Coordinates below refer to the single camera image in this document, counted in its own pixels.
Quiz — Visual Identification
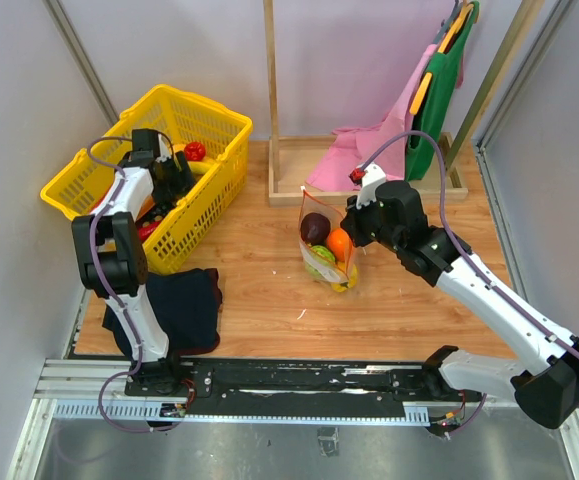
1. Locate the green garment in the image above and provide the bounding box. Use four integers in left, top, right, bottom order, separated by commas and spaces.
382, 1, 480, 181

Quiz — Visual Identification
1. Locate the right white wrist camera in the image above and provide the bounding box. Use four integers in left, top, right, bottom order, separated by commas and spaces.
349, 163, 387, 210

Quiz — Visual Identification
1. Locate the black grape bunch toy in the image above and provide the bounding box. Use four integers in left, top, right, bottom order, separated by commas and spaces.
147, 202, 176, 223

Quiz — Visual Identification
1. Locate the purple mangosteen toy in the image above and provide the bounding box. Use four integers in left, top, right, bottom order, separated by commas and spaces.
300, 212, 331, 245

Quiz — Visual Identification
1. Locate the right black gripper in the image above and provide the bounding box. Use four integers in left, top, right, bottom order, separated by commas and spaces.
341, 189, 403, 252

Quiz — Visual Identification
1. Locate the left wooden rack post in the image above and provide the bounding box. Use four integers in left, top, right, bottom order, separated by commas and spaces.
263, 0, 280, 191

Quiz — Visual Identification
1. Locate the dark navy folded cloth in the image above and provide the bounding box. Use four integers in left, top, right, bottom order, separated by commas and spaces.
101, 267, 224, 357

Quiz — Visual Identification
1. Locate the round orange toy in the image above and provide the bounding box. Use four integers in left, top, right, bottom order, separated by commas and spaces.
325, 228, 353, 262

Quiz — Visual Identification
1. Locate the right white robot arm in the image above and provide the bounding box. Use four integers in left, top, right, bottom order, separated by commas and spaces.
340, 181, 579, 429

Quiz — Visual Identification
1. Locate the pink garment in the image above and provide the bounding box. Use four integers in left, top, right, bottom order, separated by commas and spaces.
305, 44, 437, 192

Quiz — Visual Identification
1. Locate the yellow banana bunch toy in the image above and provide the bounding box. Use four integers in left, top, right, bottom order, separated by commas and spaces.
330, 265, 359, 293

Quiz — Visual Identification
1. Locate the clear zip top bag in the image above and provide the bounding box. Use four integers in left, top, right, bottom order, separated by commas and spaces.
298, 187, 359, 293

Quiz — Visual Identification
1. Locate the wooden clothes rack base tray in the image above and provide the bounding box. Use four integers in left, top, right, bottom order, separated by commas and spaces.
268, 135, 469, 207

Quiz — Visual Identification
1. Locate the yellow plastic shopping basket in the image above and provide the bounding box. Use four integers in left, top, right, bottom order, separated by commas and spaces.
40, 84, 253, 275

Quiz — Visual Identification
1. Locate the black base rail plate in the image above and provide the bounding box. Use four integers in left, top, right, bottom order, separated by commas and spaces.
125, 357, 481, 421

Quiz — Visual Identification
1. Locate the right wooden rack post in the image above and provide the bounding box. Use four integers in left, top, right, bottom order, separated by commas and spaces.
442, 0, 544, 179

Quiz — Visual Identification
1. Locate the red bell pepper toy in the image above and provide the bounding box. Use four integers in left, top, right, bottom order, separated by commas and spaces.
183, 141, 207, 162

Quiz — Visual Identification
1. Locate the orange clothes hanger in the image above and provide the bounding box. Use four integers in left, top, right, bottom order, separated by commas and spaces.
409, 2, 474, 116

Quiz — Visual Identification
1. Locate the green custard apple toy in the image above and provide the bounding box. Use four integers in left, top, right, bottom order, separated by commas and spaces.
304, 245, 339, 282

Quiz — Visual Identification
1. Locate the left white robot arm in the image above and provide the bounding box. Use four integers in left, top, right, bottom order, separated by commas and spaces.
71, 128, 185, 396

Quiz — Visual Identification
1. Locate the red chili pepper toy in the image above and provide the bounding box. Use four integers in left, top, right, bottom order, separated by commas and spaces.
138, 221, 161, 243

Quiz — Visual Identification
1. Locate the wooden rack post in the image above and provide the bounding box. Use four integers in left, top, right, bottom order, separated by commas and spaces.
263, 0, 280, 191
442, 0, 544, 179

